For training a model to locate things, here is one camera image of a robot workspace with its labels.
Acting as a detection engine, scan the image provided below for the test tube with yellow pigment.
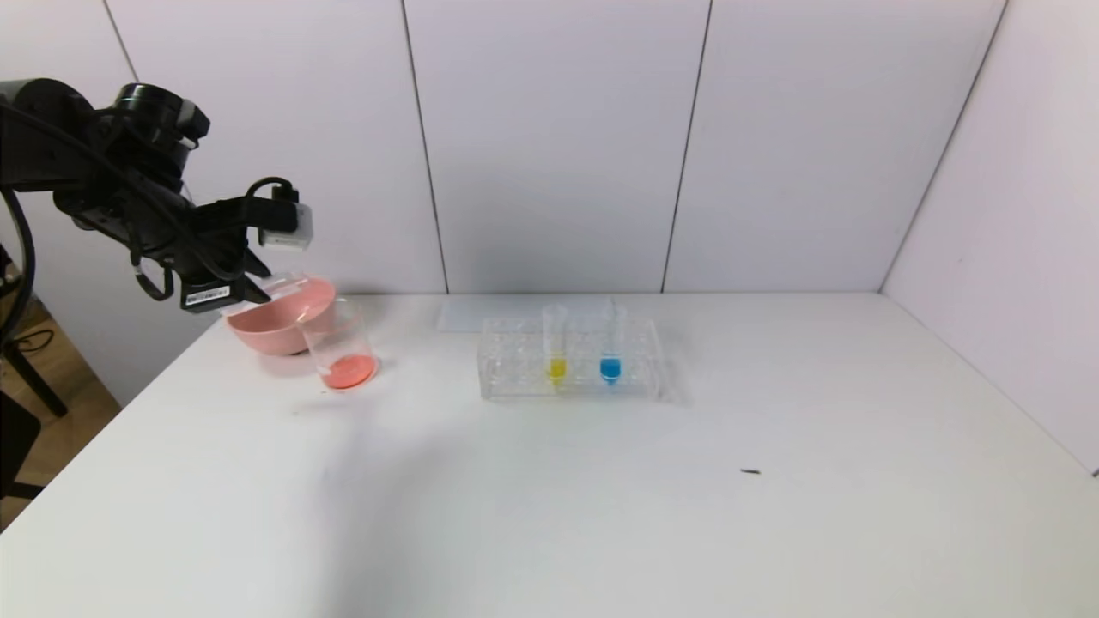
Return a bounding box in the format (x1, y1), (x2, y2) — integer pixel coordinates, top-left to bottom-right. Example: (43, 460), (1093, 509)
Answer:
(541, 303), (569, 385)

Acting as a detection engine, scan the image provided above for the test tube with red pigment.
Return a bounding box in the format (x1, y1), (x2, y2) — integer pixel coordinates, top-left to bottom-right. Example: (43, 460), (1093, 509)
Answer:
(220, 273), (310, 317)

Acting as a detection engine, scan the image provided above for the test tube with blue pigment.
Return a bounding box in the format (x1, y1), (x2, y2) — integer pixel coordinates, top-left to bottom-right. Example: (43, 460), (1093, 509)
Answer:
(598, 298), (623, 386)

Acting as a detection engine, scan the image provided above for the clear acrylic test tube rack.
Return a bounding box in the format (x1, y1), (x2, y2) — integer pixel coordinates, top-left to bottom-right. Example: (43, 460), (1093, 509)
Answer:
(477, 314), (665, 403)

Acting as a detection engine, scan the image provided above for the clear glass beaker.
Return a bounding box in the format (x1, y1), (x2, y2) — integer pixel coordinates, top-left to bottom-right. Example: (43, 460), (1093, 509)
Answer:
(297, 298), (380, 393)

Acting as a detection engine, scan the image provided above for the white paper sheet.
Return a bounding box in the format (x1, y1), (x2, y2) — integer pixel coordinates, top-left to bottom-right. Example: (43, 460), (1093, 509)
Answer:
(437, 296), (616, 335)

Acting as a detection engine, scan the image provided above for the pink plastic bowl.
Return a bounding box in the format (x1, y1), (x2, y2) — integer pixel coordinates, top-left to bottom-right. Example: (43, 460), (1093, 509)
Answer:
(225, 277), (338, 357)

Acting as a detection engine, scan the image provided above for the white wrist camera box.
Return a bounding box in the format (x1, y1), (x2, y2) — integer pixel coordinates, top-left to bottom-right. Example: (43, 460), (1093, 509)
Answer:
(260, 203), (315, 251)

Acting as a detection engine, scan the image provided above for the thin black camera cable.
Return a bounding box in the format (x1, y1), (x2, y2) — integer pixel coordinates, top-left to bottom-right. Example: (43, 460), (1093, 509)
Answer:
(246, 177), (298, 207)

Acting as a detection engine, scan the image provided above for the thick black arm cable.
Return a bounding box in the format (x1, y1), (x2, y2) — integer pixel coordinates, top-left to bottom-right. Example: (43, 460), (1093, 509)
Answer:
(0, 187), (37, 346)

